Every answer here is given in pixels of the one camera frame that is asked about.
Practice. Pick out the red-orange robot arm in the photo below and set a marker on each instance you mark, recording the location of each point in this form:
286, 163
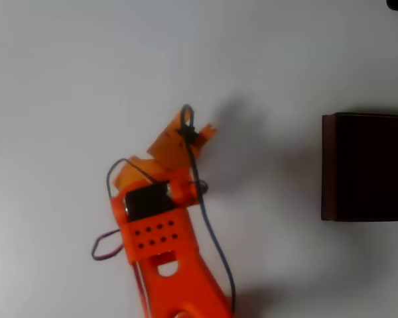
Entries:
172, 281

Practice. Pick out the dark red open box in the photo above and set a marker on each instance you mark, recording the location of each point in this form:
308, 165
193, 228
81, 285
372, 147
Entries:
368, 165

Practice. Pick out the orange camera mount bracket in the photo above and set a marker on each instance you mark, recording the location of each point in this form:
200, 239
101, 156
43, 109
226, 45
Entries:
207, 133

